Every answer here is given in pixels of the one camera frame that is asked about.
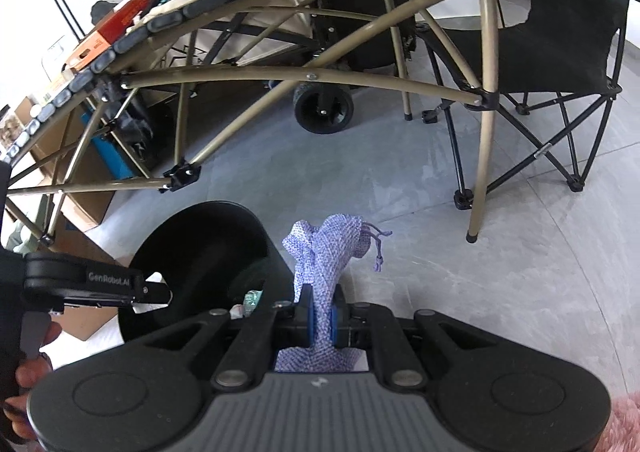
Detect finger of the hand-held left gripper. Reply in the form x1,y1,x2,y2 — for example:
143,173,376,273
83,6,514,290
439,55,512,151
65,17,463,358
24,252,174,306
49,301,137,314

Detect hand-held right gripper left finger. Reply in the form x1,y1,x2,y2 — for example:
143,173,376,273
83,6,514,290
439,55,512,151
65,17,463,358
129,283,317,392

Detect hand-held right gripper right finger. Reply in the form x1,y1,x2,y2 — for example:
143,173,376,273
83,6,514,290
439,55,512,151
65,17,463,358
327,284,503,389

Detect purple patterned drawstring pouch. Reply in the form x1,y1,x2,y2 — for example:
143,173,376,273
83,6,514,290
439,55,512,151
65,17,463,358
274,214,393,374

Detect black waste bin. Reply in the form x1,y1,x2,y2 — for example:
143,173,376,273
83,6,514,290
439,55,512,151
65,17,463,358
117,201,301,345

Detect person's left hand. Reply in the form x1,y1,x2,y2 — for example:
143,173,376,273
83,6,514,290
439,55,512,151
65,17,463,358
0,319,63,440

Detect cardboard box with green liner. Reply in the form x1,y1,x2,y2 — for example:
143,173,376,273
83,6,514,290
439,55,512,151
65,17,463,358
7,219,126,340

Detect teal patterned packet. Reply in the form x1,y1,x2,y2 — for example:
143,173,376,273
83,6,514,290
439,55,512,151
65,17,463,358
230,289,266,320

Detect large cardboard box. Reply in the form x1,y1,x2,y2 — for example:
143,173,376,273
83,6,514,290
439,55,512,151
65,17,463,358
15,97,116,233

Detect blue box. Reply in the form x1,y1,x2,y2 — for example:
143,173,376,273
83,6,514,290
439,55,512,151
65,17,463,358
92,134,136,180

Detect clear snack jar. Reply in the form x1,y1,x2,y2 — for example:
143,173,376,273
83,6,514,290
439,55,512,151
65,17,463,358
0,104,23,155

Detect orange cardboard box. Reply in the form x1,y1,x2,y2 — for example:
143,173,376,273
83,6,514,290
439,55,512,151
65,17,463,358
62,0,153,70

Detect olive folding table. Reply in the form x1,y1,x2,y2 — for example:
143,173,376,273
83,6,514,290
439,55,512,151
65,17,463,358
0,0,640,245

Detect pink fluffy rug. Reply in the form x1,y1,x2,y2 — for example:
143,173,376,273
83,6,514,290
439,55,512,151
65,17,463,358
612,394,640,452

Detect black folding chair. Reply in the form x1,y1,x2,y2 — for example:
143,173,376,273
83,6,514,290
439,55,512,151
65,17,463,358
415,0,631,210

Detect black trolley handle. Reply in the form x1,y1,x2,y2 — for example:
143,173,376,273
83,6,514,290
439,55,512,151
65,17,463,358
31,0,86,40

